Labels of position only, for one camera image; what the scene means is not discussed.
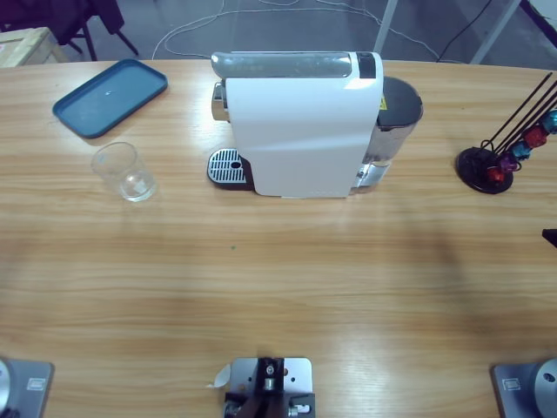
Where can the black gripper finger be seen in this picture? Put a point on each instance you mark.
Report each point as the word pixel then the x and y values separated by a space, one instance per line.
pixel 552 236

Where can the blue coffee capsule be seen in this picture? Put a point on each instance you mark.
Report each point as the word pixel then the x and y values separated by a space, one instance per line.
pixel 552 118
pixel 520 150

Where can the red coffee capsule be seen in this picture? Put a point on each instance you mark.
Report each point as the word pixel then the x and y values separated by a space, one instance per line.
pixel 536 137
pixel 494 174

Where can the silver machine lever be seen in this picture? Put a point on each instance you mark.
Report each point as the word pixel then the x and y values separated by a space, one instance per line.
pixel 283 65

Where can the clear drinking glass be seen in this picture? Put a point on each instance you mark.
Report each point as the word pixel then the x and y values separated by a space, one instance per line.
pixel 126 178

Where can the purple coffee capsule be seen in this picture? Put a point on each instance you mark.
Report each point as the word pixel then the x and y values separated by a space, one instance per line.
pixel 506 164

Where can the white coffee machine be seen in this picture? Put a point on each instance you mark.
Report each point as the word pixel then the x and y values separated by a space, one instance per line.
pixel 304 130

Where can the black capsule holder with rods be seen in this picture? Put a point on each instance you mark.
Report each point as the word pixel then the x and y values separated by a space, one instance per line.
pixel 472 163

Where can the yellow warning sticker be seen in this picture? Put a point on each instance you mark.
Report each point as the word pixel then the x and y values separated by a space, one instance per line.
pixel 383 103

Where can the black drip tray metal grille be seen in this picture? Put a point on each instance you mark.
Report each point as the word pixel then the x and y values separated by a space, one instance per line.
pixel 226 167

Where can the white paper tag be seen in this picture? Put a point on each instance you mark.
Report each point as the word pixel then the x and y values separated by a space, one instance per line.
pixel 222 376

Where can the blue plastic tray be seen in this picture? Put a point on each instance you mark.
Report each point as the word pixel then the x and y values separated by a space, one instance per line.
pixel 109 98

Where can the black chair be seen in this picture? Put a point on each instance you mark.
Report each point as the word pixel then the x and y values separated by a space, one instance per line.
pixel 104 17

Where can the wooden crate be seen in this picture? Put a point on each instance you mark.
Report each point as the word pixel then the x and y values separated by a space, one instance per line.
pixel 26 48

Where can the white metal frame leg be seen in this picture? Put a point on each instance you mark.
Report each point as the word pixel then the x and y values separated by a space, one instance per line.
pixel 385 30
pixel 496 32

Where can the white block with dark post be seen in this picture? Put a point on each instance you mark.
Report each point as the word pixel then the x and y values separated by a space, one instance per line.
pixel 296 374

